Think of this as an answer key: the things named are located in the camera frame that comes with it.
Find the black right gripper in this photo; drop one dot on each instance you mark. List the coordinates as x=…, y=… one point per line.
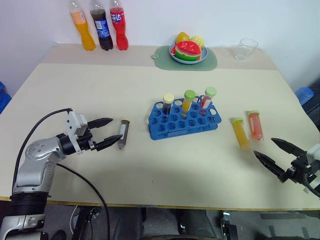
x=298, y=168

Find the toy watermelon slice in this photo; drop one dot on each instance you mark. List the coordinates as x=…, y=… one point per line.
x=187, y=51

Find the black stand frame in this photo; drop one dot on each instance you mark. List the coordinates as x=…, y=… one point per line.
x=85, y=222

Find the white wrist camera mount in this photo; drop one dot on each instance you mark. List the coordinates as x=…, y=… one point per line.
x=315, y=152
x=75, y=123

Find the toy orange fruit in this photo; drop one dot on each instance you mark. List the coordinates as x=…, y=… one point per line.
x=182, y=37

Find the orange tube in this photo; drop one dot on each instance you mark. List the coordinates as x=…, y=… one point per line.
x=241, y=133
x=188, y=100

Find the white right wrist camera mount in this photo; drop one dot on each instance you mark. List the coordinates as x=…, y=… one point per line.
x=315, y=152

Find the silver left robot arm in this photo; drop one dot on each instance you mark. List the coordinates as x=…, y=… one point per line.
x=37, y=162

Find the dark cola bottle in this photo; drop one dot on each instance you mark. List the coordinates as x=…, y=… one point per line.
x=101, y=27

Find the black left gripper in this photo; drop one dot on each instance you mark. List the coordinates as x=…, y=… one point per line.
x=86, y=143

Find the orange soda bottle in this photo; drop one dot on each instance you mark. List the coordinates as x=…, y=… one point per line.
x=83, y=30

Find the blue plastic test tube rack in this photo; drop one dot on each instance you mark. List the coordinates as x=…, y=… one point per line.
x=180, y=127

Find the red soda bottle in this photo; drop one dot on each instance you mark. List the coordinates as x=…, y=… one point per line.
x=119, y=27

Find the bowl of toy fruit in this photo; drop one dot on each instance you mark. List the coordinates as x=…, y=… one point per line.
x=186, y=61

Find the black metal bracket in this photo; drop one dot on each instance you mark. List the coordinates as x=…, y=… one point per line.
x=228, y=225

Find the blue stacked plastic stools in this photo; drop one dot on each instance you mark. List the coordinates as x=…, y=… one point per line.
x=304, y=96

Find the blue plastic crate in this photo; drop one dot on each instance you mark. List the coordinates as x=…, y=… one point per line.
x=4, y=97

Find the toy yellow fruit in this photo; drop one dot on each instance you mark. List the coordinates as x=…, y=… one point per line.
x=198, y=41

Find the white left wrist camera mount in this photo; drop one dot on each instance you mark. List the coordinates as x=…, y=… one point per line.
x=75, y=123

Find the green silicone mat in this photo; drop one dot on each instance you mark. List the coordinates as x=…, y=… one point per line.
x=162, y=60

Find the clear plastic cup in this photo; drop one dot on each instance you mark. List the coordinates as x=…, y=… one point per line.
x=245, y=50

